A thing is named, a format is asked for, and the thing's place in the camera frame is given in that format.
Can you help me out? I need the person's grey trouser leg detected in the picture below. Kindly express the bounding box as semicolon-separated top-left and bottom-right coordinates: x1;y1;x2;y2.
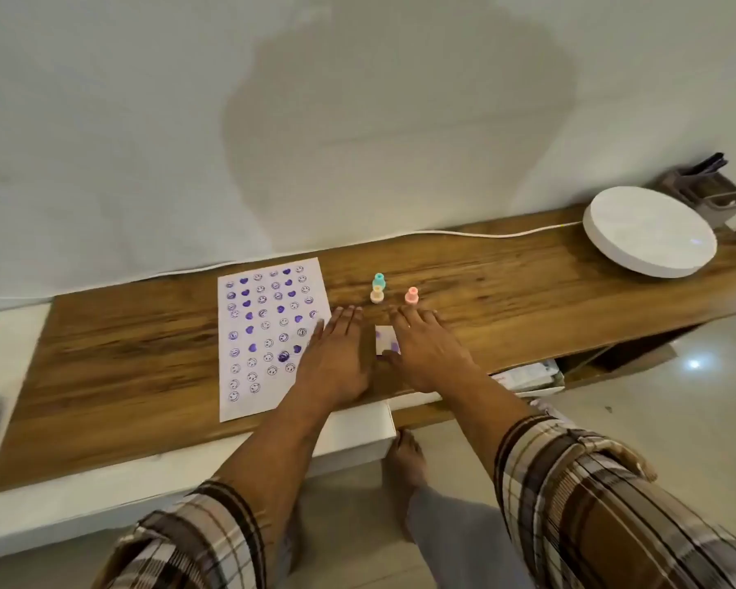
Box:
404;484;536;589

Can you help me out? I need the brown desk organizer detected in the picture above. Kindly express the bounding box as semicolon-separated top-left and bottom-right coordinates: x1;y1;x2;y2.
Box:
655;168;736;231

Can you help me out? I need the person's bare foot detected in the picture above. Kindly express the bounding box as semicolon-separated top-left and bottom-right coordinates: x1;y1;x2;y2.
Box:
383;429;431;542

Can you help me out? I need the person's right forearm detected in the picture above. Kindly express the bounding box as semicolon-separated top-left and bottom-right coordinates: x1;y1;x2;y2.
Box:
432;369;736;589

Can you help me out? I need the small white stamped paper card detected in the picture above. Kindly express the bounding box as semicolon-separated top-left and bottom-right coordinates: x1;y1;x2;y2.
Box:
374;325;403;358

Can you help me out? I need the person's left hand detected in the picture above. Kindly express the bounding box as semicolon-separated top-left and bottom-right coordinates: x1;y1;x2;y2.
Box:
294;305;375;413

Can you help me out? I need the white drawer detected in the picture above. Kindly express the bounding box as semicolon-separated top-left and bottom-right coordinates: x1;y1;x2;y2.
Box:
310;403;399;480

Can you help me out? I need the stack of papers on shelf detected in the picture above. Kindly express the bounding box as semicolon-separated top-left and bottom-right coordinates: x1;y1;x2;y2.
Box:
489;360;566;400

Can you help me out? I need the white cable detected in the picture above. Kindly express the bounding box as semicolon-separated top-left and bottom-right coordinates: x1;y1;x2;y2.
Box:
55;220;587;296

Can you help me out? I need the white round disc lamp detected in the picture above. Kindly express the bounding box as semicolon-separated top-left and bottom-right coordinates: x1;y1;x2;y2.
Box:
583;186;719;280

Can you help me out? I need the white sheet with purple stamps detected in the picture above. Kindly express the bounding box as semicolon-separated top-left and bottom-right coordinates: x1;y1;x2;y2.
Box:
218;257;334;423

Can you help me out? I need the person's right hand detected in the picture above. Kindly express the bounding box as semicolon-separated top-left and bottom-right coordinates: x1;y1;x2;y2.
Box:
380;305;483;394

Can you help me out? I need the person's left forearm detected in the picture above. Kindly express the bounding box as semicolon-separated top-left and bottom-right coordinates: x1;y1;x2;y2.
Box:
92;392;360;589

